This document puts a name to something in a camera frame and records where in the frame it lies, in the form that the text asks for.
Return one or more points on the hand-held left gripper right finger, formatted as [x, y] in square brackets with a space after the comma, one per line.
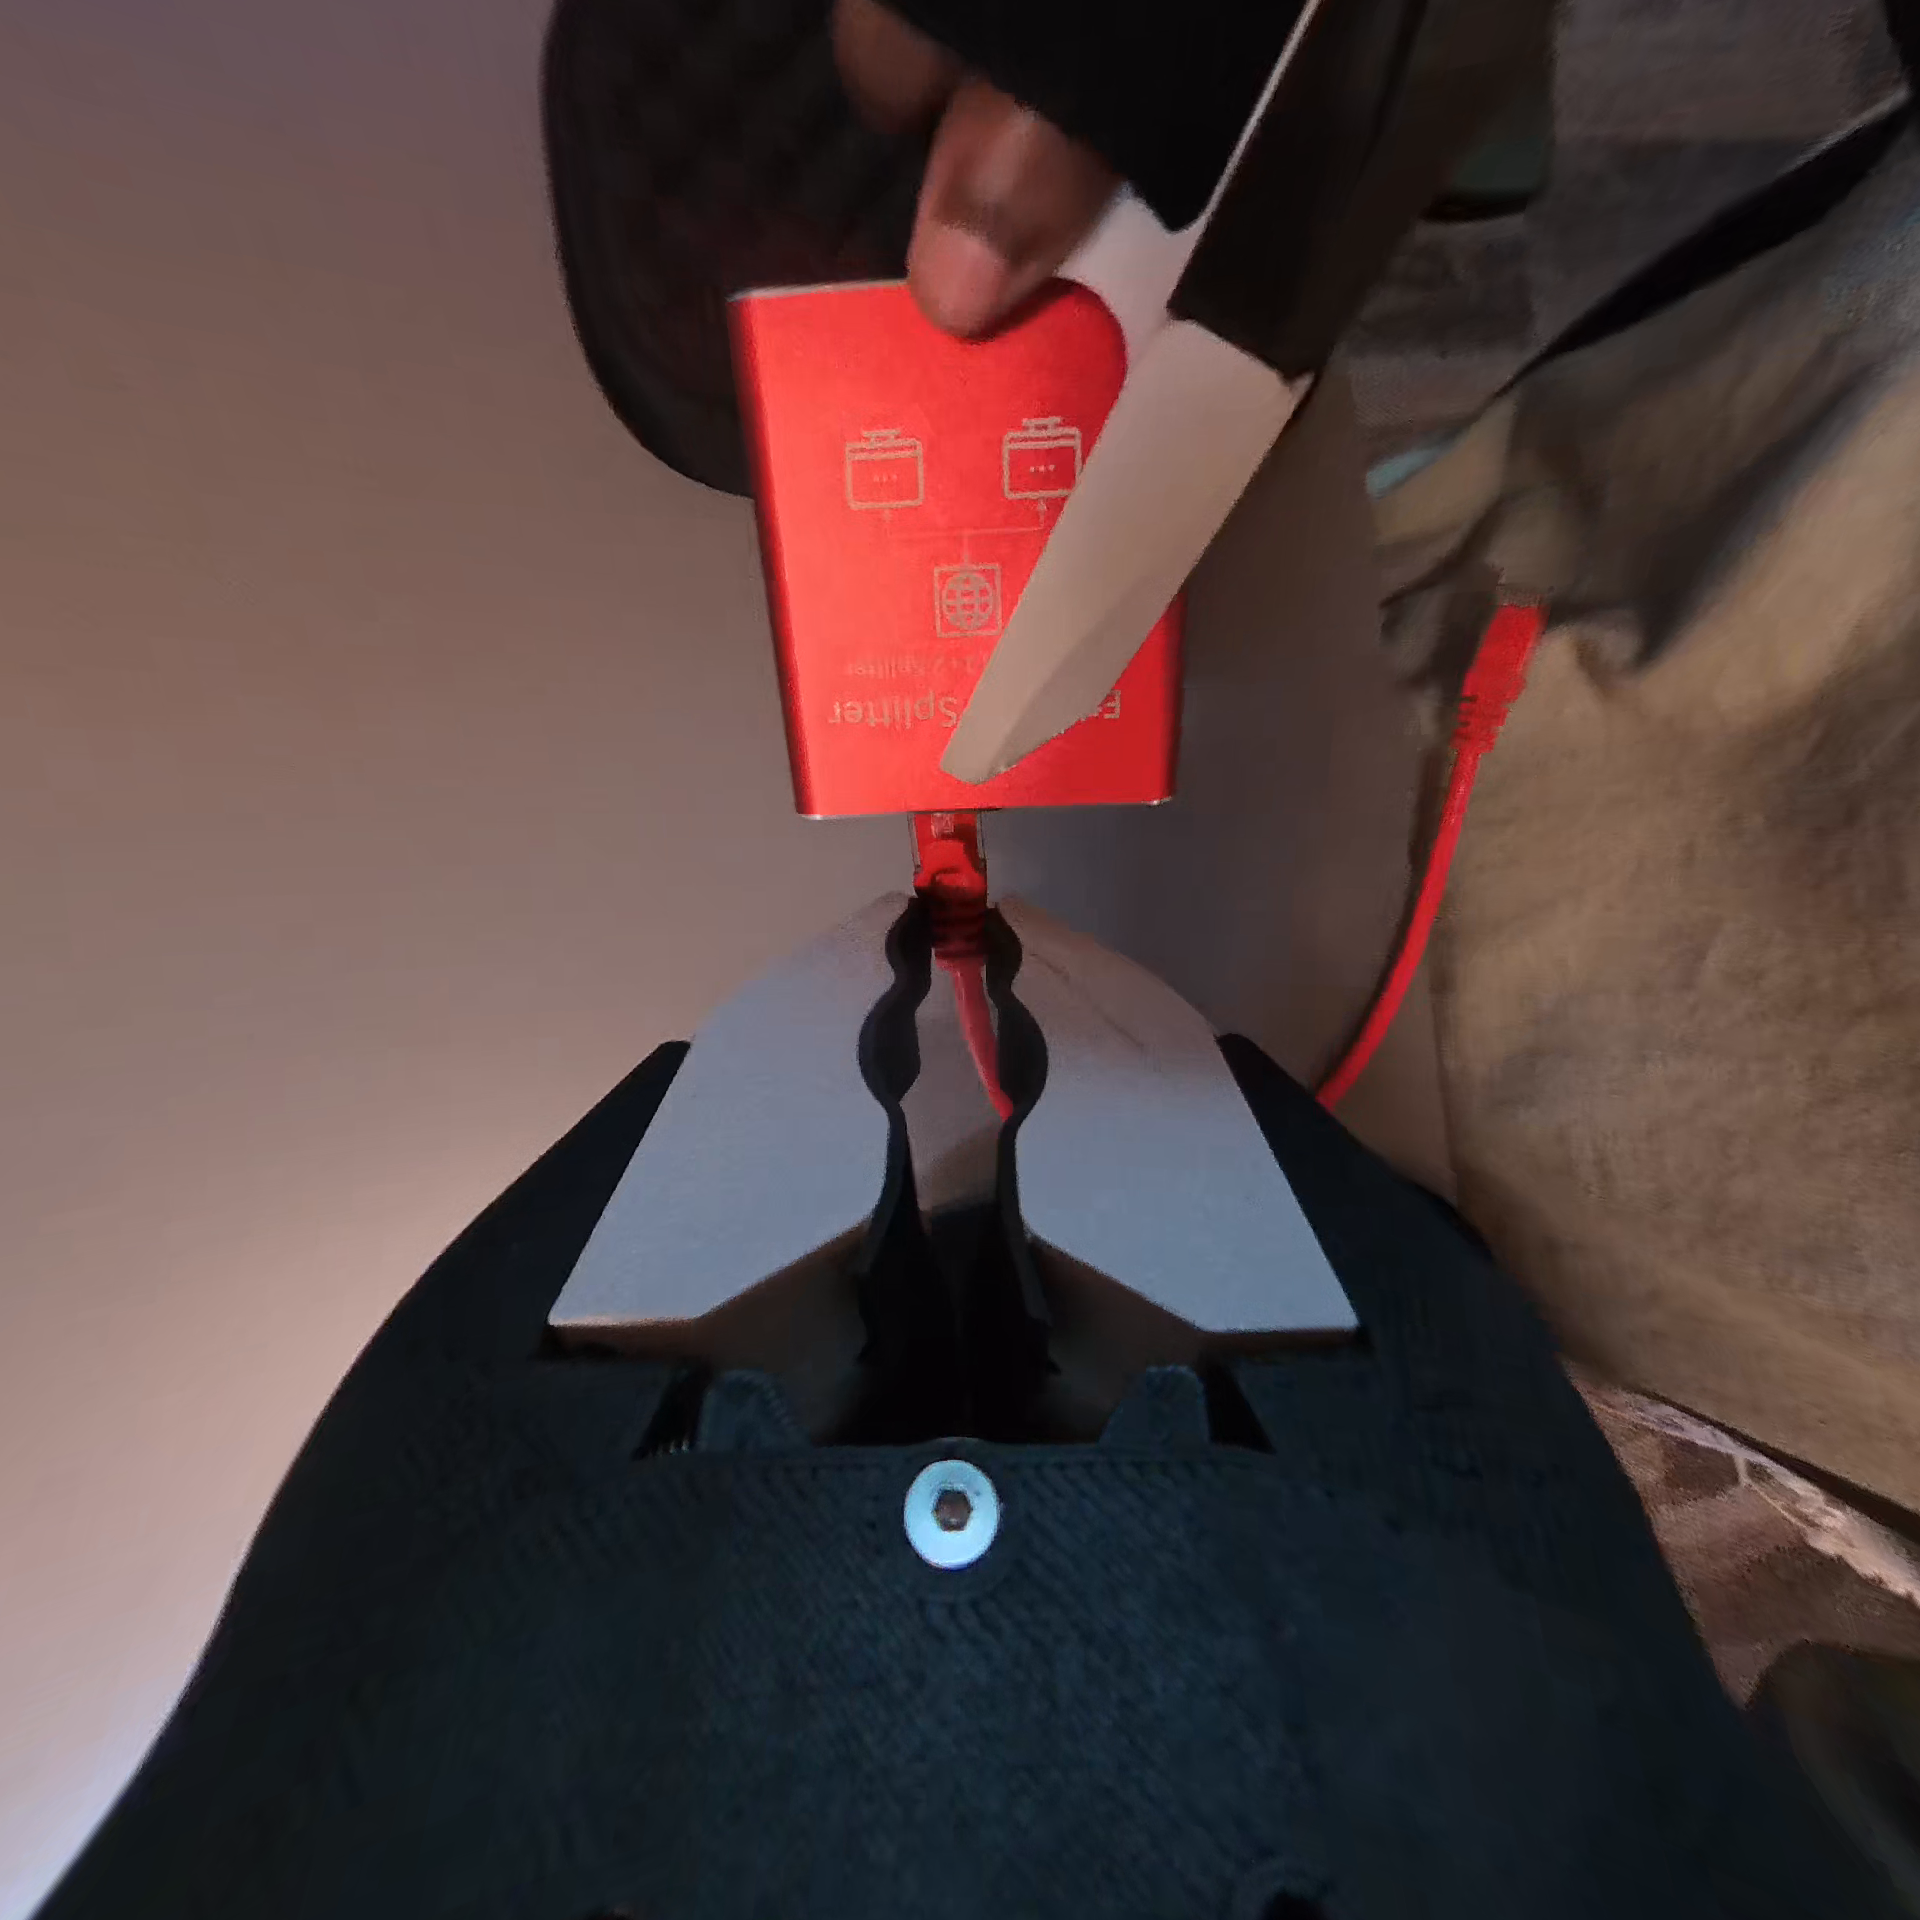
[1171, 1184]

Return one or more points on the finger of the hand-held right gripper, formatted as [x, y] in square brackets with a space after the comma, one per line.
[1124, 524]

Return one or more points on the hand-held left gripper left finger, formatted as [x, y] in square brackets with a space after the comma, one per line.
[734, 1170]

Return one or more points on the red ethernet splitter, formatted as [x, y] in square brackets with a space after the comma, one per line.
[869, 629]

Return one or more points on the grey desk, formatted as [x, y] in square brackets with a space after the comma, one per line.
[299, 750]

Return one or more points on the person's right hand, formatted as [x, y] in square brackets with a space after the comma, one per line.
[990, 210]

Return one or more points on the black quilted wrist pad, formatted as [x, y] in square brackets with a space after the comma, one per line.
[661, 225]

